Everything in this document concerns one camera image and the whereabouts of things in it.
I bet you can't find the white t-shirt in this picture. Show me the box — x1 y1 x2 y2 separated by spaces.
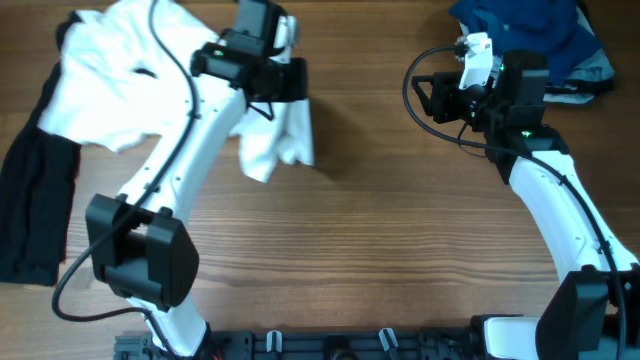
37 1 314 182

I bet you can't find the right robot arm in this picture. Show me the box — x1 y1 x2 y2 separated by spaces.
402 51 639 359

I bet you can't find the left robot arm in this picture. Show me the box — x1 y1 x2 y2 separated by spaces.
86 1 314 359

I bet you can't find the folded navy blue garment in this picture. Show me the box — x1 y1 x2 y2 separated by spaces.
449 0 602 85

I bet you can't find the folded grey garment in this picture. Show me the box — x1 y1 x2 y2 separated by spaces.
449 0 615 105

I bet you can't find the left black cable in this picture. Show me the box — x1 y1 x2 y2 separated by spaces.
51 0 202 359

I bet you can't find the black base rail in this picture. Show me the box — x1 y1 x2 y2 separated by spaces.
113 327 559 360

